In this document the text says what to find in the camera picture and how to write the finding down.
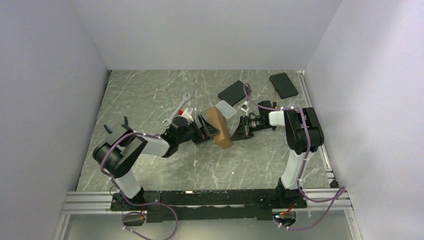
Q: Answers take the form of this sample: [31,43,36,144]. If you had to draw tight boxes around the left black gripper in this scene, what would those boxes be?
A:
[177,114,220,145]

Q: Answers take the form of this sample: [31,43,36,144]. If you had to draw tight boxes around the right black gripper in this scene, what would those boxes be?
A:
[230,115,272,141]

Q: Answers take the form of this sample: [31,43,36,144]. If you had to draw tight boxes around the brown cardboard box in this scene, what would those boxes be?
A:
[206,106,234,149]

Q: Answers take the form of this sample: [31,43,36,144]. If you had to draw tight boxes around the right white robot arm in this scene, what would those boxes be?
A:
[231,100,324,208]

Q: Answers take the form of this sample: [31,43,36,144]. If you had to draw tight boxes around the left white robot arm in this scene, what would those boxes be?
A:
[92,115,220,210]

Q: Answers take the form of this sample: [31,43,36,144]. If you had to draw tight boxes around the silver open-end wrench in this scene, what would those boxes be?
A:
[162,92,192,126]

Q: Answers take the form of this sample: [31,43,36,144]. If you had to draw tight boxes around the yellow black screwdriver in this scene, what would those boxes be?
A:
[272,90,278,109]

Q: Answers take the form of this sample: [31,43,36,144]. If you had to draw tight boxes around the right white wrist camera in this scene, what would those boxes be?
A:
[239,101,250,116]

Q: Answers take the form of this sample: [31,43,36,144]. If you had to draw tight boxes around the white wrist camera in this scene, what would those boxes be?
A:
[239,101,250,116]
[178,107,194,125]

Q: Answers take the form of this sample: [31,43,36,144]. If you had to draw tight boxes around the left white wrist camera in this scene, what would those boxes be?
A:
[178,107,194,125]

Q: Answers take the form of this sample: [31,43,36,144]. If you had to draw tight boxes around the black flat network switch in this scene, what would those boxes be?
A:
[217,80,246,106]

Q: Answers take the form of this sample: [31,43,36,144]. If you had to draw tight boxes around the black ported switch box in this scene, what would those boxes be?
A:
[268,72,299,99]

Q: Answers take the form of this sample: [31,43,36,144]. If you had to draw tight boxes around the blue handled pliers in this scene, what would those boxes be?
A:
[103,116,129,134]

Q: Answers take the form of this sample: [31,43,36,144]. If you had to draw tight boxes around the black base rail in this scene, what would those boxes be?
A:
[110,188,307,223]

